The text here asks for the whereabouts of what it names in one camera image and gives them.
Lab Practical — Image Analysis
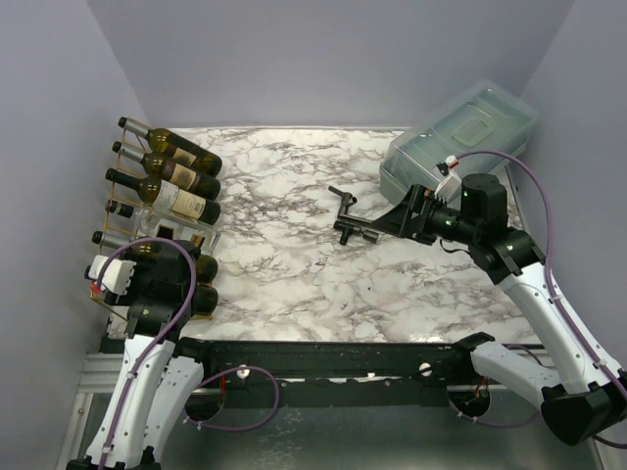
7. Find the clear plastic storage box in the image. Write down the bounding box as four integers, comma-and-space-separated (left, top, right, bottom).
379, 80, 539, 205

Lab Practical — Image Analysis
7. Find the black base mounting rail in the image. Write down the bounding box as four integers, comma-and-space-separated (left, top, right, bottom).
100, 337, 550, 410

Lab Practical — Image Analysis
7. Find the dark metal lever corkscrew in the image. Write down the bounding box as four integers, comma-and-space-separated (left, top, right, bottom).
328, 186, 372, 230

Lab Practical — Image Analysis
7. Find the green wine bottle brown label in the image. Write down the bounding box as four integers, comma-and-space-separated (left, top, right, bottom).
112, 141, 221, 201

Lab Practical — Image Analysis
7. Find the clear square glass bottle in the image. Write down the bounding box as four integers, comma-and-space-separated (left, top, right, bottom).
105, 199, 220, 255

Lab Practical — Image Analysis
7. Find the gold wire wine rack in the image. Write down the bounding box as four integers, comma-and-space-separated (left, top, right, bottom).
88, 117, 217, 325

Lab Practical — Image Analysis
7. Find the black T-handle corkscrew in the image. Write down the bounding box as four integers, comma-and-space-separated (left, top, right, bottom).
333, 220, 379, 246

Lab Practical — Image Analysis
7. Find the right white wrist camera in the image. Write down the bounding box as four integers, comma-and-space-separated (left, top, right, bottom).
435, 156, 461, 201

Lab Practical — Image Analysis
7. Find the green wine bottle white label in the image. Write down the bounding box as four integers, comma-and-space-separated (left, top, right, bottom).
105, 168, 221, 225

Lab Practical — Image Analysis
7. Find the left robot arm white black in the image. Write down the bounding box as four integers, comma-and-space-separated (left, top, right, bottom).
67, 241, 217, 469

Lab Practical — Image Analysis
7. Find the green wine bottle silver neck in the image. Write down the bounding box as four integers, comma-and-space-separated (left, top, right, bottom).
118, 117, 222, 177

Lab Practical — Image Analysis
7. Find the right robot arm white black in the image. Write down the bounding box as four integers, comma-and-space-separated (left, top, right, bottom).
372, 173, 626, 446

